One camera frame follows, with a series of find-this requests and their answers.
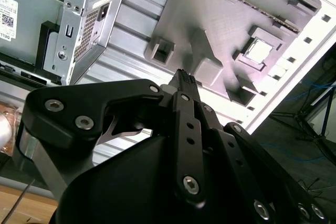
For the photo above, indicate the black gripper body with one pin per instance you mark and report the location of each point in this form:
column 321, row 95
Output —
column 131, row 195

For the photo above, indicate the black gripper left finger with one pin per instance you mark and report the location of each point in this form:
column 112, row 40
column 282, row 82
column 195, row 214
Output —
column 65, row 119

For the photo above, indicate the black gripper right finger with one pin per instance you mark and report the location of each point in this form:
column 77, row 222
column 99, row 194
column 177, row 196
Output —
column 262, row 171

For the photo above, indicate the silver CPU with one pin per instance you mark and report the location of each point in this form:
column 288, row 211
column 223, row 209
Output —
column 260, row 51

